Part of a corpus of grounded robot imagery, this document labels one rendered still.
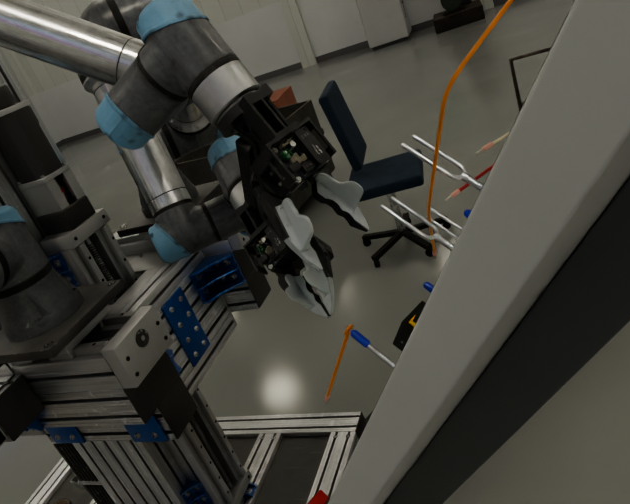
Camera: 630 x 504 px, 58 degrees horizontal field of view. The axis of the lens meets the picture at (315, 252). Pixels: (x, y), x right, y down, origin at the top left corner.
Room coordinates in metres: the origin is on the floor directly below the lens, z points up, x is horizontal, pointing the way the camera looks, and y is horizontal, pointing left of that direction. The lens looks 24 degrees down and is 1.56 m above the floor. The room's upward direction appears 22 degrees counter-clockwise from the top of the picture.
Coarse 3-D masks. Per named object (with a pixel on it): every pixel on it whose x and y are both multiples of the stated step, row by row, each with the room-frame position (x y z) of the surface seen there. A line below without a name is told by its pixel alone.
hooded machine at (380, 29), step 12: (360, 0) 10.47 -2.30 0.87; (372, 0) 10.39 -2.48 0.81; (384, 0) 10.32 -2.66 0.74; (396, 0) 10.24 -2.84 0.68; (360, 12) 10.49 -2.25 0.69; (372, 12) 10.41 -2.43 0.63; (384, 12) 10.34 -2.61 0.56; (396, 12) 10.26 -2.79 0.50; (372, 24) 10.44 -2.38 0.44; (384, 24) 10.36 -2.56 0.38; (396, 24) 10.28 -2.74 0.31; (408, 24) 10.47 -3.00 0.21; (372, 36) 10.46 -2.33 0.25; (384, 36) 10.38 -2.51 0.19; (396, 36) 10.30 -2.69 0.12; (408, 36) 10.44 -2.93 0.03
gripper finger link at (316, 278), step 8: (304, 264) 0.76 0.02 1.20; (304, 272) 0.73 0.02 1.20; (312, 272) 0.74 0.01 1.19; (320, 272) 0.75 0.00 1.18; (312, 280) 0.72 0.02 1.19; (320, 280) 0.74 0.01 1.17; (328, 280) 0.74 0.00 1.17; (320, 288) 0.72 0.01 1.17; (328, 288) 0.73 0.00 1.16; (328, 296) 0.73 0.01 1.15; (328, 304) 0.72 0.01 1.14; (328, 312) 0.71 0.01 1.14
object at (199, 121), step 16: (112, 0) 1.13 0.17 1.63; (128, 0) 1.13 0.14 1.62; (144, 0) 1.13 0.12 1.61; (128, 16) 1.11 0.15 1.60; (128, 32) 1.11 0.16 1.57; (192, 112) 1.38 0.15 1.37; (176, 128) 1.42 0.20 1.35; (192, 128) 1.41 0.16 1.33; (208, 128) 1.44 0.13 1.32; (176, 144) 1.44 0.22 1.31; (192, 144) 1.46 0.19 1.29; (208, 144) 1.49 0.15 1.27
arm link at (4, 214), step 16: (0, 208) 1.03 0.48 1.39; (0, 224) 1.00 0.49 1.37; (16, 224) 1.03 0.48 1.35; (0, 240) 0.98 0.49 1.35; (16, 240) 1.01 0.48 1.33; (32, 240) 1.04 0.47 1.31; (0, 256) 0.96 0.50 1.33; (16, 256) 0.99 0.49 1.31; (32, 256) 1.02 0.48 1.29; (16, 272) 0.99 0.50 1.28; (32, 272) 1.00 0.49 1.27
